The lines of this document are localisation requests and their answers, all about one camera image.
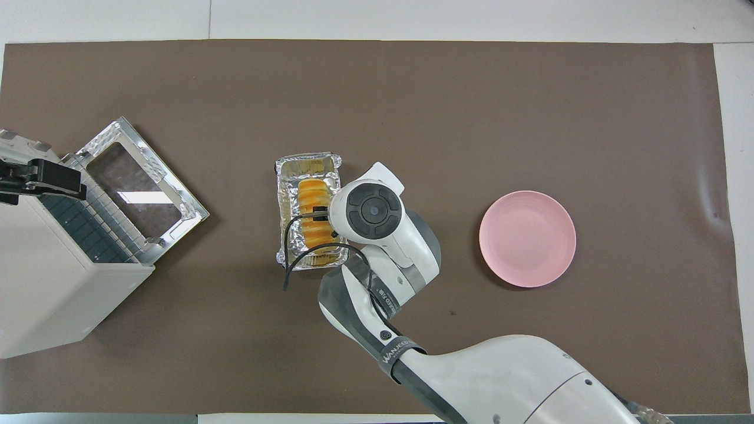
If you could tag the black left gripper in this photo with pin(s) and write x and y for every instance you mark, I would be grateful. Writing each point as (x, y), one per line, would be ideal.
(17, 179)

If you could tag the aluminium foil baking tray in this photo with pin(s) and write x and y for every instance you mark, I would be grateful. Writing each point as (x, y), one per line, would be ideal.
(306, 168)

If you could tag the yellow sliced bread loaf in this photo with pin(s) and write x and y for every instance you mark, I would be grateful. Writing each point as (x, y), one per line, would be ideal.
(309, 194)

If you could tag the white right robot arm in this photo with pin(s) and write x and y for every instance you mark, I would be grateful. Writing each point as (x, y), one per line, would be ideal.
(500, 377)

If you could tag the glass oven door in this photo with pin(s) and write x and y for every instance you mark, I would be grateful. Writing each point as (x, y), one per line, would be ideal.
(162, 171)

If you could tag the cream toaster oven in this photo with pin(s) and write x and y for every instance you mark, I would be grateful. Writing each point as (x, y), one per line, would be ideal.
(53, 294)

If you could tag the brown paper table mat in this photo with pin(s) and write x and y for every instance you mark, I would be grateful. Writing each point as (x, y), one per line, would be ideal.
(471, 106)

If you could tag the pink round plate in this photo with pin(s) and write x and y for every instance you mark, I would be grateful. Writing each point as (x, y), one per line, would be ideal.
(527, 238)

